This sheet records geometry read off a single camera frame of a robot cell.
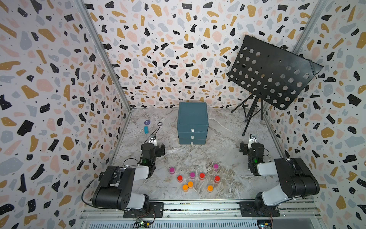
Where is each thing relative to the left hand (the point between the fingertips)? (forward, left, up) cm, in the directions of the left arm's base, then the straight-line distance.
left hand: (155, 143), depth 92 cm
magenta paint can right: (-15, -38, -5) cm, 41 cm away
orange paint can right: (-27, -33, -5) cm, 43 cm away
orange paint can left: (-26, -19, -5) cm, 33 cm away
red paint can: (-21, -16, -6) cm, 27 cm away
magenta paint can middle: (-20, -24, -5) cm, 31 cm away
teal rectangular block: (+15, +10, -6) cm, 19 cm away
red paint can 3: (-22, -38, -5) cm, 44 cm away
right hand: (0, -64, -1) cm, 64 cm away
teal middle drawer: (+2, -24, +5) cm, 25 cm away
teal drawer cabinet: (+4, -24, +15) cm, 28 cm away
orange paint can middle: (-25, -22, -4) cm, 34 cm away
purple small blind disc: (+24, +11, -7) cm, 27 cm away
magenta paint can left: (-16, -11, -5) cm, 20 cm away
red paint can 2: (-20, -29, -5) cm, 36 cm away
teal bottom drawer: (+2, -24, -3) cm, 24 cm away
